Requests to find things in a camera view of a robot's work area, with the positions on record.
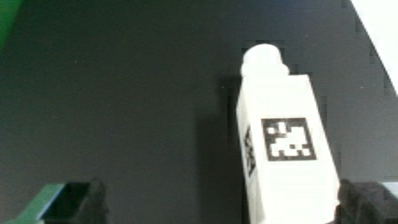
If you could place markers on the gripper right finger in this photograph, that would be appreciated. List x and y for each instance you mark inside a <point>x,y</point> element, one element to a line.
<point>368,203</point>

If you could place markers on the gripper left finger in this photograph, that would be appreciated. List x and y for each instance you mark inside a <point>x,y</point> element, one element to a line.
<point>68,204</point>

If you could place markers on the white marker sheet with tags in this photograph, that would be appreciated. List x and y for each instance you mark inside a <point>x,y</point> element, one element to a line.
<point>377,12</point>

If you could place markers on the white table leg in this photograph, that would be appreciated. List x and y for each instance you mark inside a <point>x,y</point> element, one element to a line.
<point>288,167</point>

